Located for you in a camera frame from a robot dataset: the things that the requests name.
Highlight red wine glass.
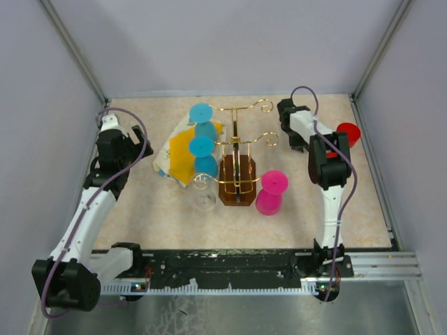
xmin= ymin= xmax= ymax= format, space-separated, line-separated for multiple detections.
xmin=325 ymin=122 xmax=361 ymax=158

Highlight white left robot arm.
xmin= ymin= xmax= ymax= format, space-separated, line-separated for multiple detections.
xmin=31 ymin=107 xmax=154 ymax=320

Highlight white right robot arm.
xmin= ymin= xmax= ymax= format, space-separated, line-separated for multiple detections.
xmin=277 ymin=98 xmax=352 ymax=276

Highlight blue rear wine glass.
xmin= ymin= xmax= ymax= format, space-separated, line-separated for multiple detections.
xmin=189 ymin=103 xmax=219 ymax=142

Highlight blue wine glass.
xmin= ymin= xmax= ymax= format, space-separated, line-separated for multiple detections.
xmin=189 ymin=103 xmax=219 ymax=142
xmin=189 ymin=135 xmax=219 ymax=177

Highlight blue front wine glass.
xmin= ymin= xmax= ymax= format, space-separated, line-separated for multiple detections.
xmin=189 ymin=135 xmax=219 ymax=177

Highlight magenta wine glass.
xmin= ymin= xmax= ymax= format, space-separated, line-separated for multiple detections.
xmin=256 ymin=170 xmax=288 ymax=216

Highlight clear left wine glass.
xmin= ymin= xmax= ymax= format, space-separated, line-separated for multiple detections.
xmin=190 ymin=172 xmax=217 ymax=211

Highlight yellow white patterned cloth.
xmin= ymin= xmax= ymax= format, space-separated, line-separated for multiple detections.
xmin=153 ymin=113 xmax=226 ymax=187

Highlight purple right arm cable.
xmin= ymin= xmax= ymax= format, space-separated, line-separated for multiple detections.
xmin=291 ymin=86 xmax=359 ymax=303

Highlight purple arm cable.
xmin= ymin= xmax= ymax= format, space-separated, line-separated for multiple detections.
xmin=40 ymin=107 xmax=149 ymax=319
xmin=291 ymin=86 xmax=359 ymax=303

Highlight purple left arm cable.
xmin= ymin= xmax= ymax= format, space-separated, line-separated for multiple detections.
xmin=40 ymin=107 xmax=149 ymax=319

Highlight gold wire wine glass rack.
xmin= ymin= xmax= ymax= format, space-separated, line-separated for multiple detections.
xmin=207 ymin=99 xmax=273 ymax=207

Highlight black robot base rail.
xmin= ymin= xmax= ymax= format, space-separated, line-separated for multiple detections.
xmin=102 ymin=248 xmax=354 ymax=301

